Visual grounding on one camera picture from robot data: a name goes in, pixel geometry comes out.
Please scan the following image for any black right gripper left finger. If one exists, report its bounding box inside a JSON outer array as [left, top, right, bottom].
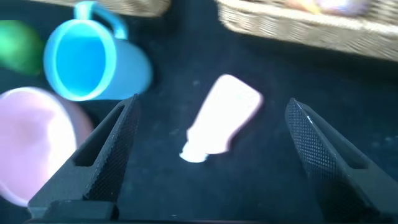
[[27, 94, 140, 218]]

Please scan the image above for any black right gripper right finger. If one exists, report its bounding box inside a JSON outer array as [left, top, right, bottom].
[[285, 98, 398, 224]]

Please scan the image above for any pink plastic bowl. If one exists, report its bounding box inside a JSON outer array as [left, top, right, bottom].
[[0, 86, 94, 208]]

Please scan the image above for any light blue plastic cup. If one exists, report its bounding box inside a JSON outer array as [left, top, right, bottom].
[[43, 1, 154, 102]]

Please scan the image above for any woven wicker basket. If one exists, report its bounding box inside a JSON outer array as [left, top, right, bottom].
[[216, 0, 398, 63], [27, 0, 172, 18]]

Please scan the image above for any pink squeeze bottle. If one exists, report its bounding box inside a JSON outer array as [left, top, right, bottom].
[[179, 73, 264, 164]]

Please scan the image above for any green lime fruit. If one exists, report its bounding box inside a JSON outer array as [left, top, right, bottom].
[[0, 20, 46, 75]]

